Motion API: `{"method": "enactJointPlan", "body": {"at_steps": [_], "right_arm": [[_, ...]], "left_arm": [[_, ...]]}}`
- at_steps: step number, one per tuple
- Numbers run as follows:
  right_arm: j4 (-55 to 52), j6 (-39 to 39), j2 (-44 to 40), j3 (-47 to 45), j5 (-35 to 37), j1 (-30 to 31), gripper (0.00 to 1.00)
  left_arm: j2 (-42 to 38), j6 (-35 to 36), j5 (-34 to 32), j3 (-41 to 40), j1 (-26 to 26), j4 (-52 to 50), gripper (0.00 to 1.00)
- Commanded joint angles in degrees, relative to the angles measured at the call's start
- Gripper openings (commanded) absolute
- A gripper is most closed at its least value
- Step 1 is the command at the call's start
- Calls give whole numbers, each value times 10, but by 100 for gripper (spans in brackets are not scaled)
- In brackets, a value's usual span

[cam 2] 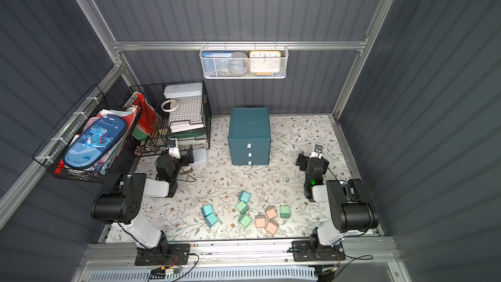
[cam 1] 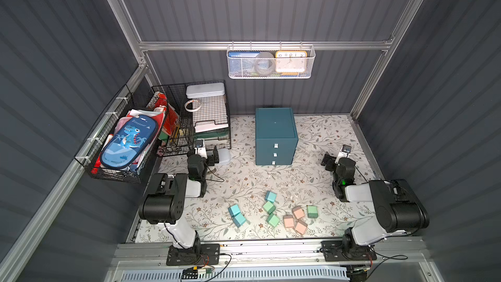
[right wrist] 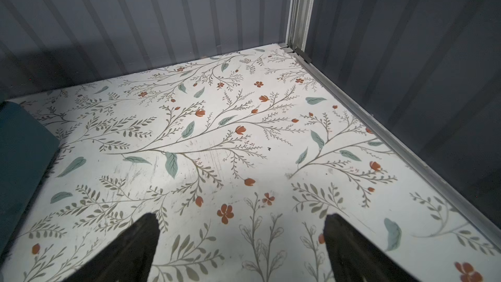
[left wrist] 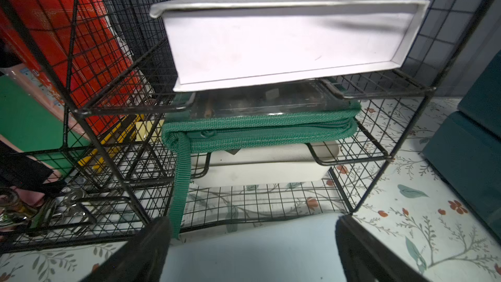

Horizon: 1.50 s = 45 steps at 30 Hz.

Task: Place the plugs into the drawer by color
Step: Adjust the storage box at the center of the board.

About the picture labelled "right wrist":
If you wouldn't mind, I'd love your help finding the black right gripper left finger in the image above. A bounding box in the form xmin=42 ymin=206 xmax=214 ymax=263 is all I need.
xmin=65 ymin=213 xmax=160 ymax=281

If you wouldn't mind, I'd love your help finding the teal drawer cabinet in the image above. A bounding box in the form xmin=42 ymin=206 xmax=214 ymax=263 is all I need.
xmin=1 ymin=101 xmax=59 ymax=252

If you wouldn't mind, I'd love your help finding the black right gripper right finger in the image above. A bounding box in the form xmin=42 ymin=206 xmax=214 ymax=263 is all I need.
xmin=323 ymin=214 xmax=417 ymax=282

